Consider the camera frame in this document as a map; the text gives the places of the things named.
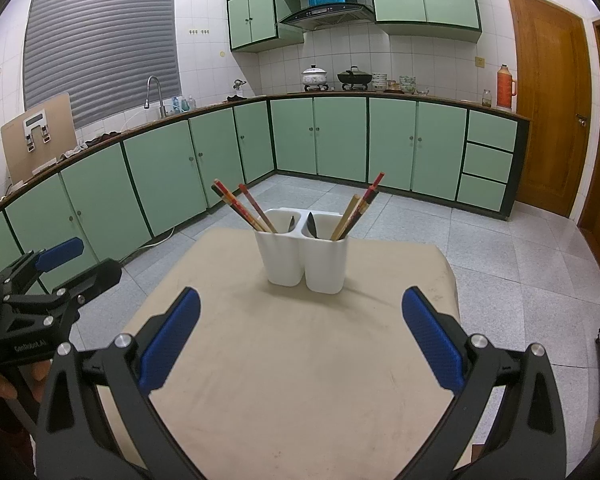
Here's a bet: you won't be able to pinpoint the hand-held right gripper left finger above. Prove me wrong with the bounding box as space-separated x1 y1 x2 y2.
36 287 201 480

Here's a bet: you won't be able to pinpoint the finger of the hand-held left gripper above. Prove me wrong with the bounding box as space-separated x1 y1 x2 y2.
2 258 124 312
0 237 86 298

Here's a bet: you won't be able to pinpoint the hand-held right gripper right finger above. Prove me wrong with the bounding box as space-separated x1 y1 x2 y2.
402 287 567 480

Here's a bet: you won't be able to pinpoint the white two-compartment utensil holder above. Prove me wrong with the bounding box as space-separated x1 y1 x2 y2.
254 207 350 295

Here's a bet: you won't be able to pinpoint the dark wooden chopstick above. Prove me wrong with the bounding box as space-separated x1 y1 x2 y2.
337 185 378 240
238 184 281 233

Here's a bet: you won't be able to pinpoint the brown cardboard board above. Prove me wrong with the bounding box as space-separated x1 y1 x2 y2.
0 92 77 181

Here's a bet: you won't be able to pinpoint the beige tablecloth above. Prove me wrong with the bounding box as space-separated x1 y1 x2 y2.
95 227 462 480

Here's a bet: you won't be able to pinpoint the green drawer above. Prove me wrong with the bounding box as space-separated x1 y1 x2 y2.
456 174 508 212
461 143 514 183
466 110 518 152

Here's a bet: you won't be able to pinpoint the metal kitchen faucet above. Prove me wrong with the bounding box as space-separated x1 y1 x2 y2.
145 75 168 120

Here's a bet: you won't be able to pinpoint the grey window blind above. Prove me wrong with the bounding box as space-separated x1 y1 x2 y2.
22 0 183 131

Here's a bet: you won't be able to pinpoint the green kitchen base cabinets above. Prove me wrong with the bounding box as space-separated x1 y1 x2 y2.
0 91 532 291

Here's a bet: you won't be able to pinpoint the orange thermos flask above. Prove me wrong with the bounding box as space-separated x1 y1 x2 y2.
496 64 517 112

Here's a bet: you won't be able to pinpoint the black lidded wok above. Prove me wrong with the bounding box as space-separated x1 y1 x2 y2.
336 66 374 86

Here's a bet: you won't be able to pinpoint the white lidded pot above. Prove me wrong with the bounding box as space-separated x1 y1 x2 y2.
301 64 329 87

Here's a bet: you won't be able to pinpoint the black range hood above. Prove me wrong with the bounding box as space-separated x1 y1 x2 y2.
278 3 376 32

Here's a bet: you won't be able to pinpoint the white floor cable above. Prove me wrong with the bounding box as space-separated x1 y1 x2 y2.
139 225 176 250

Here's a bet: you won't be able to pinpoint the white bracket device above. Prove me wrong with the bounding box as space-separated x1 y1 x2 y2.
24 110 52 153

